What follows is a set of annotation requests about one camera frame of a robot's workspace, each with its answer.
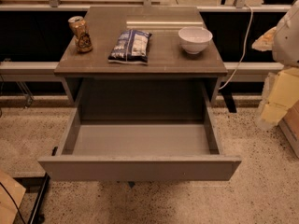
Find black cable lower left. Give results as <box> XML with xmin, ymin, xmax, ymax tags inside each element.
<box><xmin>0</xmin><ymin>182</ymin><xmax>27</xmax><ymax>224</ymax></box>

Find white ceramic bowl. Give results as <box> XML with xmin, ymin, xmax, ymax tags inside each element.
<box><xmin>178</xmin><ymin>26</ymin><xmax>213</xmax><ymax>54</ymax></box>

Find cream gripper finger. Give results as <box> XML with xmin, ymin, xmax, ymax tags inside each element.
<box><xmin>255</xmin><ymin>67</ymin><xmax>299</xmax><ymax>130</ymax></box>
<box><xmin>251</xmin><ymin>27</ymin><xmax>277</xmax><ymax>51</ymax></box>

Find blue white chip bag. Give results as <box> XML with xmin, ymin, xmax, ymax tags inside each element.
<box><xmin>108</xmin><ymin>29</ymin><xmax>151</xmax><ymax>64</ymax></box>

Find crushed orange soda can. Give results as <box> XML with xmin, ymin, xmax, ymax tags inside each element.
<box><xmin>68</xmin><ymin>16</ymin><xmax>93</xmax><ymax>53</ymax></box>

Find open grey top drawer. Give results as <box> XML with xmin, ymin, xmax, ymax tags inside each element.
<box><xmin>39</xmin><ymin>78</ymin><xmax>241</xmax><ymax>182</ymax></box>

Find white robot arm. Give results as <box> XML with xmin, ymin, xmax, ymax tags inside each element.
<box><xmin>252</xmin><ymin>1</ymin><xmax>299</xmax><ymax>130</ymax></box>

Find cardboard box lower left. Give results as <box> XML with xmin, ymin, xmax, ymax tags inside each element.
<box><xmin>0</xmin><ymin>169</ymin><xmax>25</xmax><ymax>224</ymax></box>

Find black metal floor frame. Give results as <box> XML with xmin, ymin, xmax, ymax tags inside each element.
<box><xmin>14</xmin><ymin>174</ymin><xmax>50</xmax><ymax>224</ymax></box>

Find white cable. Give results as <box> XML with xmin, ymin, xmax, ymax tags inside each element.
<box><xmin>218</xmin><ymin>4</ymin><xmax>254</xmax><ymax>91</ymax></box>

